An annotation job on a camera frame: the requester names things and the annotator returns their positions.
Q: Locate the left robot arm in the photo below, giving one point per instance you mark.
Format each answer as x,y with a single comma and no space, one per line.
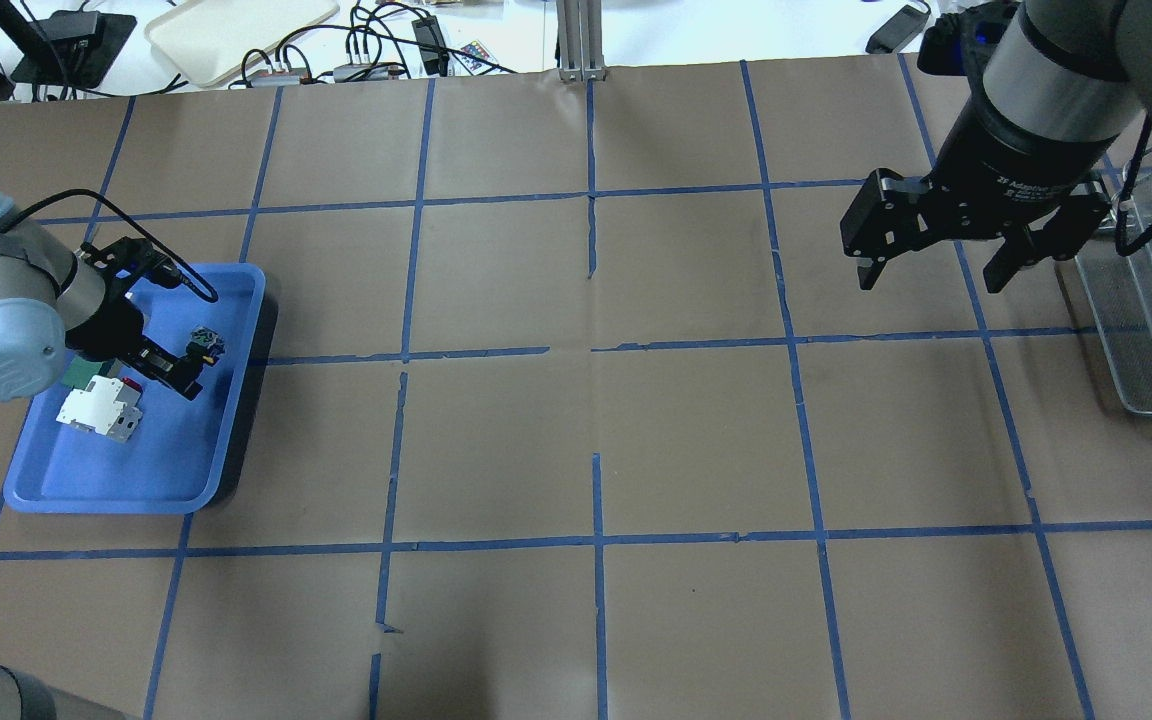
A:
55,301

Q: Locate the blue plastic tray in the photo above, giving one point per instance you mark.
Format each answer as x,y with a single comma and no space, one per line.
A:
184,454

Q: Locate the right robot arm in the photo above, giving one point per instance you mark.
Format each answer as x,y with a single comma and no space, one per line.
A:
1052,85

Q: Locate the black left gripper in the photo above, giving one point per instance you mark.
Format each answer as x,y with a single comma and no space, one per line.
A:
110,331

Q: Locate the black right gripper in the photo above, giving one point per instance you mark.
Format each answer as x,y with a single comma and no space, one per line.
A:
998,170

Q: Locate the beige plastic tray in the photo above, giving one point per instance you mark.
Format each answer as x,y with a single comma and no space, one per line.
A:
205,40

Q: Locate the aluminium profile post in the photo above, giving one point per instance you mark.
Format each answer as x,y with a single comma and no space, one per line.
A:
580,55

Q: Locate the white circuit breaker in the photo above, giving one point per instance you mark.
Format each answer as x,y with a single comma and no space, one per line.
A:
106,406

